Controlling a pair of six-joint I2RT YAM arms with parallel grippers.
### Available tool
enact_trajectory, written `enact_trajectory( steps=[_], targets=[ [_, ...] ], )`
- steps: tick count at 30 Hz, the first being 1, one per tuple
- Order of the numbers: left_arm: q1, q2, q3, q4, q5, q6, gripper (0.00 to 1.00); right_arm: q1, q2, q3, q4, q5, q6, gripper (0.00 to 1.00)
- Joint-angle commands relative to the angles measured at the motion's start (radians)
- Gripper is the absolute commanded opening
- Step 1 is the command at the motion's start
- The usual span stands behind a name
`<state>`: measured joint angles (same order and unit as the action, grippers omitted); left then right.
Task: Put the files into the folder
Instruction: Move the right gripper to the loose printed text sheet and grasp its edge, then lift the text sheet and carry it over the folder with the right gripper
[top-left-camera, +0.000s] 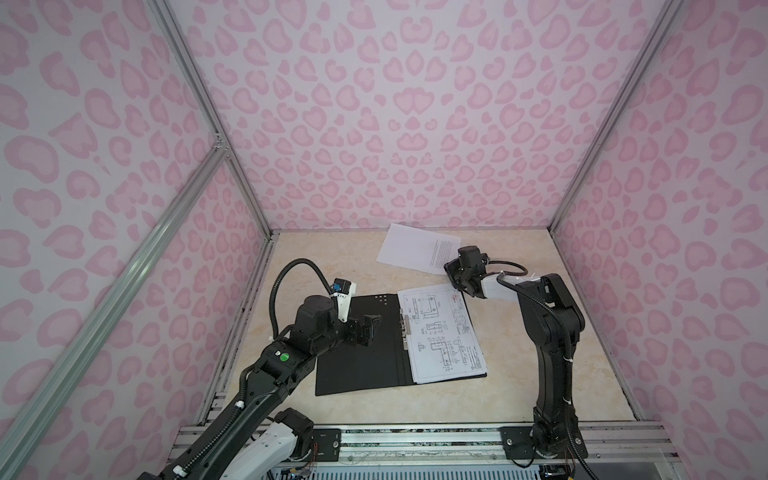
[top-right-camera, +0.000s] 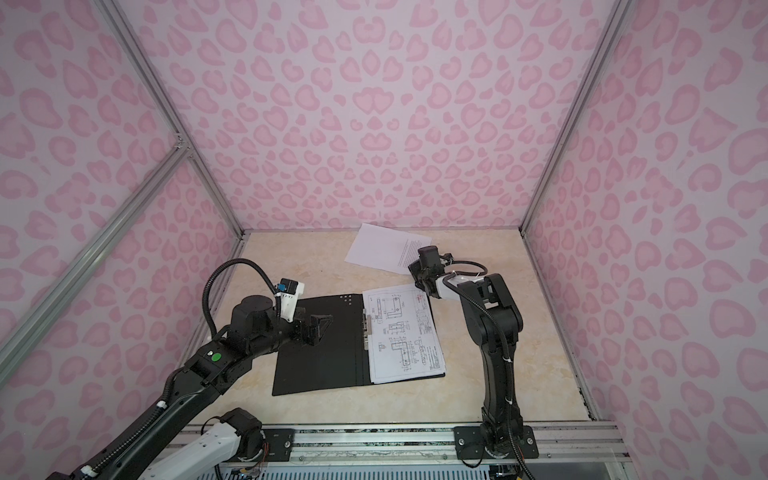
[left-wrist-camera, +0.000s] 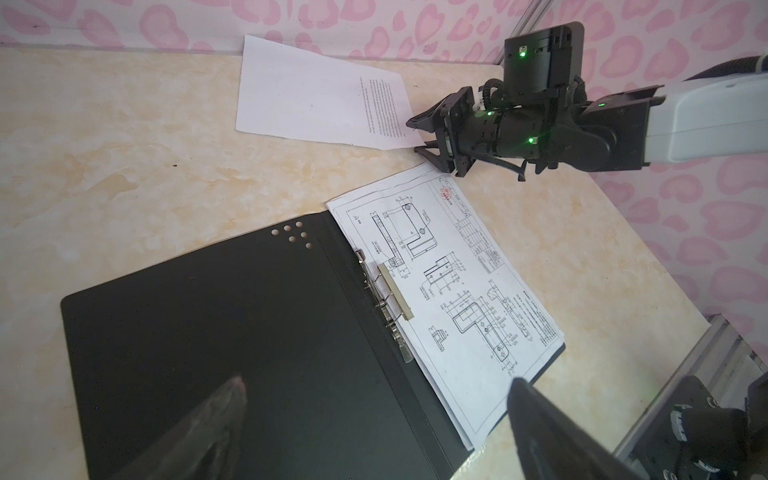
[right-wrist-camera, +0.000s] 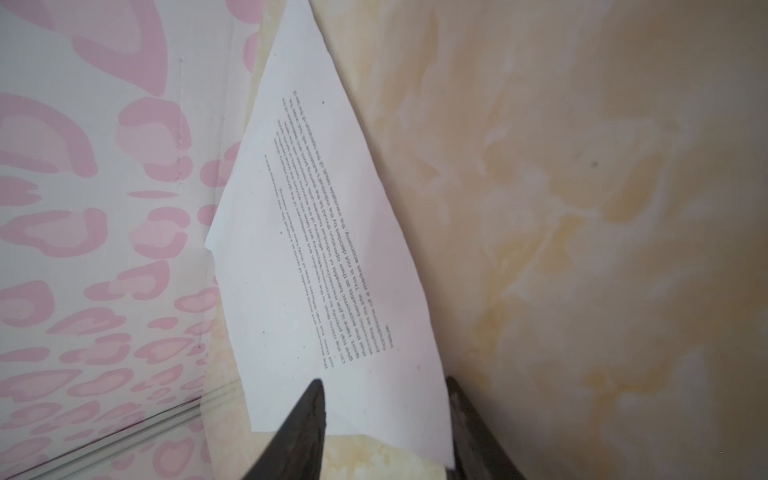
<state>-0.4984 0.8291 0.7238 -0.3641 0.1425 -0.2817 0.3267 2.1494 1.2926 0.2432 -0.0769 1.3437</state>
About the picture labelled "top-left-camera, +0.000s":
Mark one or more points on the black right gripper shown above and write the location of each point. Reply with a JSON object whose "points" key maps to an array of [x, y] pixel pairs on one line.
{"points": [[450, 267]]}

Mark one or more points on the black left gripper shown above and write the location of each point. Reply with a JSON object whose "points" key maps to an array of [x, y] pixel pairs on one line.
{"points": [[368, 331]]}

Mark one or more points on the orange and black folder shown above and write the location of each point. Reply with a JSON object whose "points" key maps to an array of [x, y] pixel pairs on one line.
{"points": [[382, 364]]}

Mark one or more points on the white paper sheet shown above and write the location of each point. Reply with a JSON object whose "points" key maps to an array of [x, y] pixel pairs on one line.
{"points": [[417, 249]]}

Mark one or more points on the technical drawing paper sheet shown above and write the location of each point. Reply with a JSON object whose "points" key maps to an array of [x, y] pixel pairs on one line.
{"points": [[439, 336]]}

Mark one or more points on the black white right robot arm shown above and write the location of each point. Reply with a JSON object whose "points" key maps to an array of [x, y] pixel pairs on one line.
{"points": [[553, 322]]}

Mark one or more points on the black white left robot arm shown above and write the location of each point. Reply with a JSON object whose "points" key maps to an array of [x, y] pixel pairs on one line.
{"points": [[225, 450]]}

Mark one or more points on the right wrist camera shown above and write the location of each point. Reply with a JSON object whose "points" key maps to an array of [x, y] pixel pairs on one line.
{"points": [[472, 261]]}

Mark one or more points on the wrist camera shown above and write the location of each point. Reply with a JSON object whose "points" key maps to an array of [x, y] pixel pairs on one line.
{"points": [[342, 291], [472, 261]]}

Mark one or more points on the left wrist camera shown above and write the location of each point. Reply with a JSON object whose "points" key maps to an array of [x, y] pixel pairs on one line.
{"points": [[342, 291]]}

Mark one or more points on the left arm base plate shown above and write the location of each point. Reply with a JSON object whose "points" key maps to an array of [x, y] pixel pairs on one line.
{"points": [[319, 445]]}

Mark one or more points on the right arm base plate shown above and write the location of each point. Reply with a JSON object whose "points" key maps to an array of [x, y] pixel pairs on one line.
{"points": [[529, 443]]}

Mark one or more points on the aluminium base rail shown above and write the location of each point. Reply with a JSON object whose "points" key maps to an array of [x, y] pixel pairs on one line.
{"points": [[617, 450]]}

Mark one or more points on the aluminium corner frame post right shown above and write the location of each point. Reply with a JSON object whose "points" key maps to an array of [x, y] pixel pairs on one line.
{"points": [[651, 48]]}

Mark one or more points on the aluminium corner frame post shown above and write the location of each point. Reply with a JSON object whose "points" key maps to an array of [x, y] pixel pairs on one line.
{"points": [[651, 48], [168, 24]]}

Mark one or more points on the diagonal aluminium frame bar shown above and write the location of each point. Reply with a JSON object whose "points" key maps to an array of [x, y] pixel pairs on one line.
{"points": [[39, 413]]}

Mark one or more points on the aluminium corner frame post left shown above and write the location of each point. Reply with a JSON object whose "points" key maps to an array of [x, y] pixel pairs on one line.
{"points": [[168, 24]]}

